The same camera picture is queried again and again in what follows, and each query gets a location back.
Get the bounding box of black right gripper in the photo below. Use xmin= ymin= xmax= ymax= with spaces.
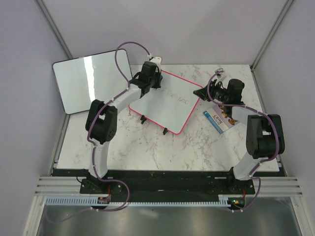
xmin=193 ymin=80 xmax=229 ymax=103

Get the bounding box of pink framed whiteboard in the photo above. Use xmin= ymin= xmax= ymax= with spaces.
xmin=129 ymin=70 xmax=202 ymax=135

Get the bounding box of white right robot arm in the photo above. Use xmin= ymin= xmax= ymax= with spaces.
xmin=207 ymin=79 xmax=285 ymax=194

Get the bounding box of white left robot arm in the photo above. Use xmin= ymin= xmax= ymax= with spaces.
xmin=85 ymin=61 xmax=202 ymax=193

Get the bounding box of black framed whiteboard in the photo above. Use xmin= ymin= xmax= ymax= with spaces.
xmin=52 ymin=49 xmax=131 ymax=115

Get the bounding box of dog picture book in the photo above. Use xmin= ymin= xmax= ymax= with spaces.
xmin=203 ymin=105 xmax=239 ymax=134

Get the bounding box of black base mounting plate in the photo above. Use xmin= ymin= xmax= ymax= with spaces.
xmin=80 ymin=170 xmax=255 ymax=204

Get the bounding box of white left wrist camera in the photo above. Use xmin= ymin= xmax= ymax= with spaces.
xmin=149 ymin=57 xmax=162 ymax=72

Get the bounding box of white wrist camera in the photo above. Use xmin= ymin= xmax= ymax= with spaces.
xmin=215 ymin=68 xmax=227 ymax=85
xmin=149 ymin=57 xmax=162 ymax=72

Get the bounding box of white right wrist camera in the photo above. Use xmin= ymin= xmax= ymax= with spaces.
xmin=215 ymin=68 xmax=227 ymax=85

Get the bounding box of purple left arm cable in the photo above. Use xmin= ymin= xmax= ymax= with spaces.
xmin=87 ymin=42 xmax=151 ymax=212

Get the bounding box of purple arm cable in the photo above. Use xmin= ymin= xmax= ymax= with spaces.
xmin=87 ymin=42 xmax=151 ymax=212
xmin=206 ymin=71 xmax=281 ymax=213

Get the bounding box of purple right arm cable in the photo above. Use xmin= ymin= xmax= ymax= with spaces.
xmin=206 ymin=71 xmax=281 ymax=213

